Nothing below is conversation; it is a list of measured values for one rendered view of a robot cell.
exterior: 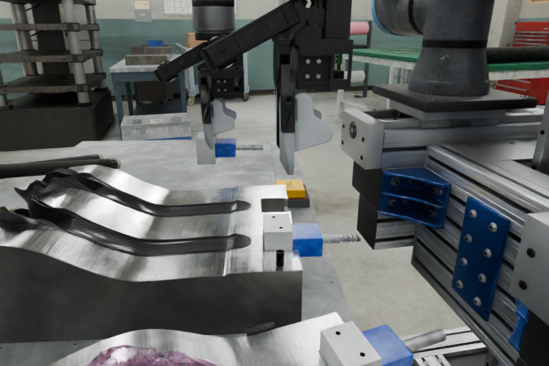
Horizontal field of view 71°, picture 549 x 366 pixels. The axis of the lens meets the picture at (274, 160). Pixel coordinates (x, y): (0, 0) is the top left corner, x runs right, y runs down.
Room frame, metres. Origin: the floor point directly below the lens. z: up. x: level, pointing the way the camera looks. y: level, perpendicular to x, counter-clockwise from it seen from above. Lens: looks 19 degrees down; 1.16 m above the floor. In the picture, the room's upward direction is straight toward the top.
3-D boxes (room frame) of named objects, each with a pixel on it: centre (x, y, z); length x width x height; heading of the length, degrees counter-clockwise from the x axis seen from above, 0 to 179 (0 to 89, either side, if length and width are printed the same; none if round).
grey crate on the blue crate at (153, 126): (3.50, 1.10, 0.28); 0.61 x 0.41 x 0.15; 104
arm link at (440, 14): (0.79, -0.35, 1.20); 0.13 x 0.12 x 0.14; 23
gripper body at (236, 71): (0.73, 0.10, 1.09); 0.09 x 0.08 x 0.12; 93
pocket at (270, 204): (0.56, 0.00, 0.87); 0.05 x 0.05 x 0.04; 3
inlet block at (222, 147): (0.74, 0.09, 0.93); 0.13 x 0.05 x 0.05; 93
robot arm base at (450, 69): (0.78, -0.35, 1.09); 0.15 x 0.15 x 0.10
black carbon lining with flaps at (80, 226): (0.49, 0.21, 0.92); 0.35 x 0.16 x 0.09; 93
